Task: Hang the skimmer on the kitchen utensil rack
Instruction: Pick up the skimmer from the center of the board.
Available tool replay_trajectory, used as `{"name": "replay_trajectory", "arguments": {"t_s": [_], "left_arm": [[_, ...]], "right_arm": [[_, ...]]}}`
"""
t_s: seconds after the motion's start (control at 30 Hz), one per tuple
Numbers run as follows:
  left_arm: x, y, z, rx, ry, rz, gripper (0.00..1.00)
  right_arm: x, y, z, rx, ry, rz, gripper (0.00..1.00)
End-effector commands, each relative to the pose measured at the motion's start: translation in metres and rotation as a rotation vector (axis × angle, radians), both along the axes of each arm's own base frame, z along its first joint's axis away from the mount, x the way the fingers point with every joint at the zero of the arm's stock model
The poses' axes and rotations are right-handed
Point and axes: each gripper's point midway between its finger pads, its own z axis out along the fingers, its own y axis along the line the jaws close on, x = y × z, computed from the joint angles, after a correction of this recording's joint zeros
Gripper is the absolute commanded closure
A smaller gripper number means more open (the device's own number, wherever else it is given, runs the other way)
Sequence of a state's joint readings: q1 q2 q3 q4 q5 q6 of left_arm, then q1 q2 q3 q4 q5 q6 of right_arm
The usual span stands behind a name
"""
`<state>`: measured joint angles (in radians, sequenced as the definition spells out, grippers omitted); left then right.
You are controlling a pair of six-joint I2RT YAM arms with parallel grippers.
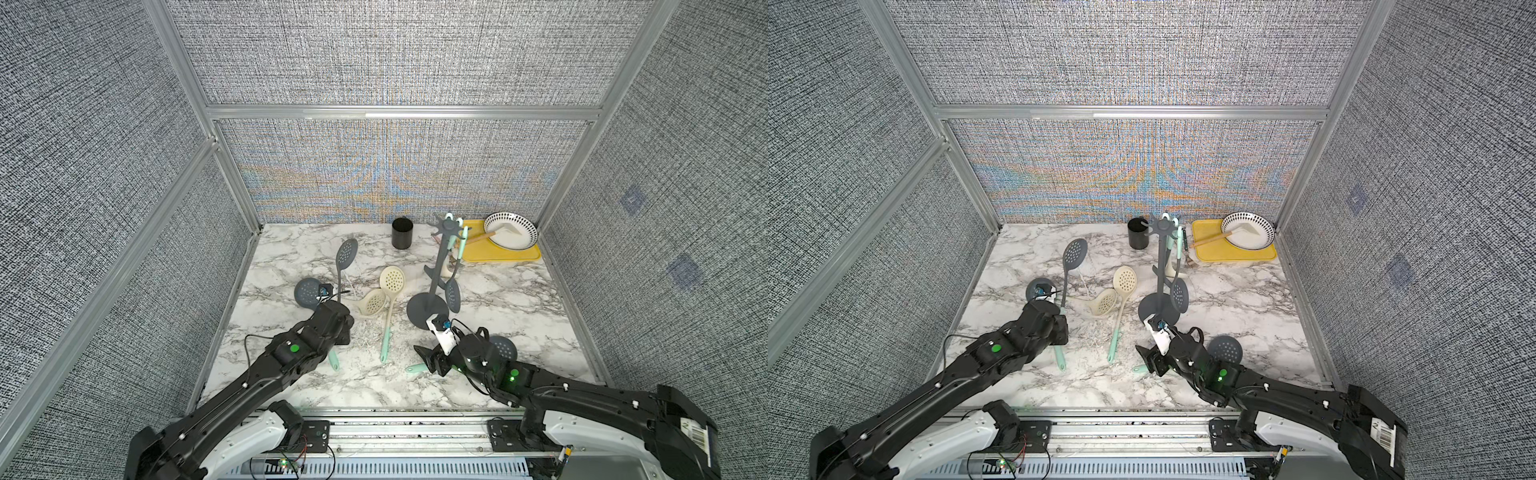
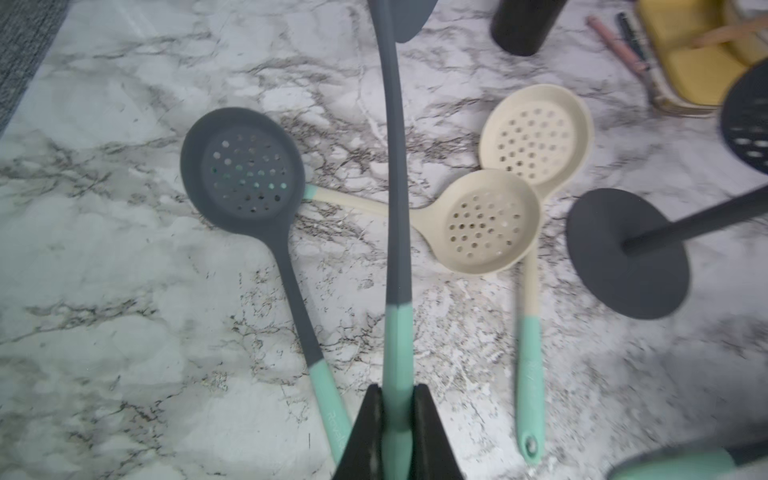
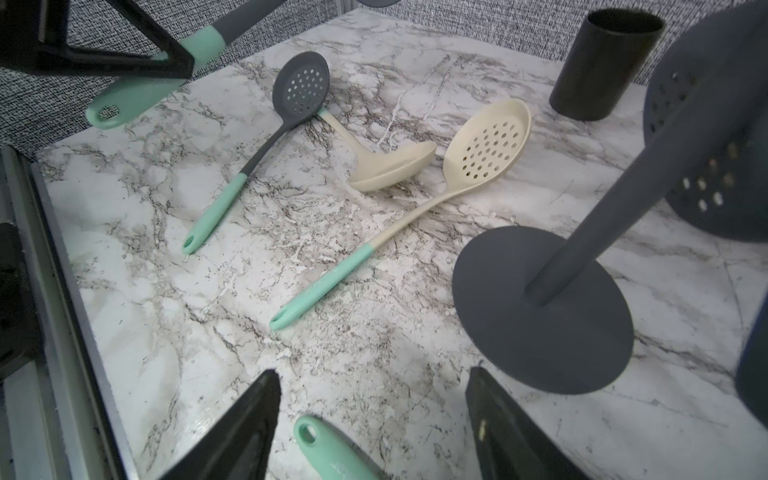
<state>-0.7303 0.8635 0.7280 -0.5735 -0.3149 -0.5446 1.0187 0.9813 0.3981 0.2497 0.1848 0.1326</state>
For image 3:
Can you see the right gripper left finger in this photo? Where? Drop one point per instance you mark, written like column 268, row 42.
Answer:
column 238, row 445

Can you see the cream skimmer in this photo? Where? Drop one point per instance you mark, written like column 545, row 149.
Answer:
column 482, row 151

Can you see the dark grey utensil rack stand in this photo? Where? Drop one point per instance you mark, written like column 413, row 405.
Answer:
column 539, row 306

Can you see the black cup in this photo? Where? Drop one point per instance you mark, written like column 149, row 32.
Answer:
column 610, row 47

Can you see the cream slotted spoon small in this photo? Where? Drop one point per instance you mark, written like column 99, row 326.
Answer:
column 375, row 171

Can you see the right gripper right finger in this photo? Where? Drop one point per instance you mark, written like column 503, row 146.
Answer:
column 508, row 443

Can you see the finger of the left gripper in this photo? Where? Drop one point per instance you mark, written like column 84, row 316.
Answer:
column 112, row 39

